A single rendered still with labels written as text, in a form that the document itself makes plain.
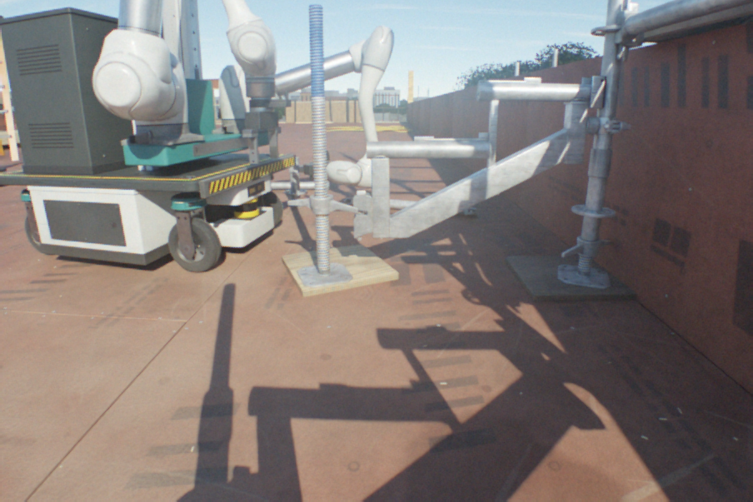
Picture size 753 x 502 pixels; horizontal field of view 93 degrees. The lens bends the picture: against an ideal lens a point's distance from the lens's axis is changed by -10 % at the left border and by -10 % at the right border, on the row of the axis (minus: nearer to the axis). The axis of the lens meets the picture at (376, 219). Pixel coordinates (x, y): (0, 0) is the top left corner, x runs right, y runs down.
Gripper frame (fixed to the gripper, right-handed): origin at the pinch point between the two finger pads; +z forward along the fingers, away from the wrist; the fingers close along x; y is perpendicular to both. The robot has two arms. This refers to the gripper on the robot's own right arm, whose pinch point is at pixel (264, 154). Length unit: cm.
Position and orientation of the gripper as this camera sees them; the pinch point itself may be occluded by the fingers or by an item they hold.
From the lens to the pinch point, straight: 129.8
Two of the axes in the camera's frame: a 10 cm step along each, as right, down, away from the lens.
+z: 0.0, 9.6, 2.7
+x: -2.0, 2.7, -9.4
